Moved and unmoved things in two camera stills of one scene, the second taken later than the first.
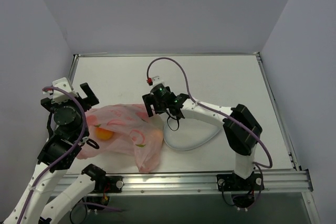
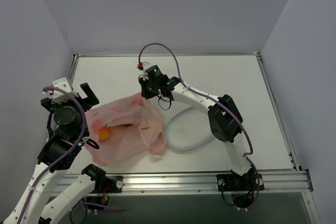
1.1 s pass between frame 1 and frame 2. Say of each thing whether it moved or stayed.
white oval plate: stayed
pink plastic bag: moved
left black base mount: stayed
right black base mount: stayed
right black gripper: moved
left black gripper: stayed
